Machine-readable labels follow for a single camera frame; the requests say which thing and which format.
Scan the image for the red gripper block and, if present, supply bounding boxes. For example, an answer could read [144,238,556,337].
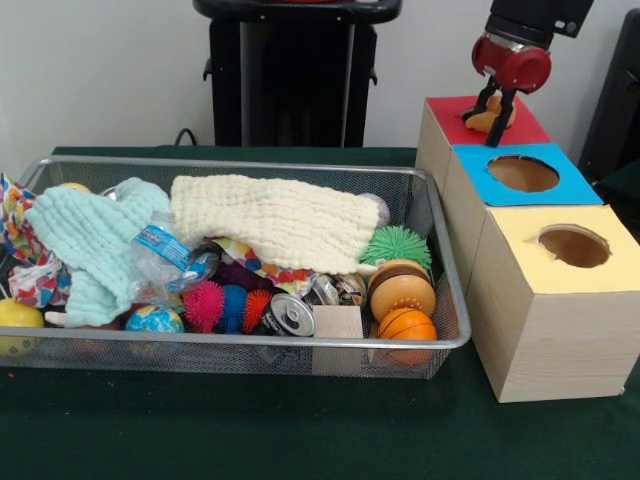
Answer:
[471,30,553,149]

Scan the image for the yellow-brown plush toy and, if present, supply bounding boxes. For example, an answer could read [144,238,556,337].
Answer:
[462,94,516,134]

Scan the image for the cream waffle cloth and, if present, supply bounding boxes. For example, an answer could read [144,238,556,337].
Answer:
[169,173,380,275]

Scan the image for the mint waffle cloth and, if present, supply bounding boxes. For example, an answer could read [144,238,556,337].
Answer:
[24,177,174,330]

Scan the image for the wooden three-hole sorting box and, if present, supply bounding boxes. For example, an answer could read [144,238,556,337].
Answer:
[414,93,640,402]

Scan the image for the side table with green cloth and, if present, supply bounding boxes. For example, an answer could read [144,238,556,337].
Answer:
[594,158,640,206]

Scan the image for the green spiky rubber ball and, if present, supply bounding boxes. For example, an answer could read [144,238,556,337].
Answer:
[358,224,433,271]

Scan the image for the toy hamburger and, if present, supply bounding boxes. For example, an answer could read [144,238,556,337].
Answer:
[367,258,438,324]

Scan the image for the orange toy basketball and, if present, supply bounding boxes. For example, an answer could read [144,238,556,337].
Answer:
[377,306,439,366]

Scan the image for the plain wooden block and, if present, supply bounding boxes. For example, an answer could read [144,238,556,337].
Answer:
[312,304,365,377]

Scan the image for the black drink can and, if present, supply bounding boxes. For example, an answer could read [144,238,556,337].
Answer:
[251,292,317,338]

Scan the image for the red blue pink spiky toy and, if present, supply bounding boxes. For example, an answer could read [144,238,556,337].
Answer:
[182,279,275,335]

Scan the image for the crushed clear water bottle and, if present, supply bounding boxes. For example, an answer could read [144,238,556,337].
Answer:
[130,209,221,301]

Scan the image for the blue green globe ball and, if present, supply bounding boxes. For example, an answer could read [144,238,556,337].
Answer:
[124,303,185,334]

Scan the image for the dark green tablecloth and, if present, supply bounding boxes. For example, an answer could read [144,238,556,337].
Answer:
[0,144,640,480]

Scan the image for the shallow wire mesh bin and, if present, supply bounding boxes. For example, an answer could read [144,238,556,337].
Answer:
[0,154,474,381]

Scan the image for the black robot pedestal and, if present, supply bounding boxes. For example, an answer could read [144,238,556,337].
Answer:
[192,0,404,149]

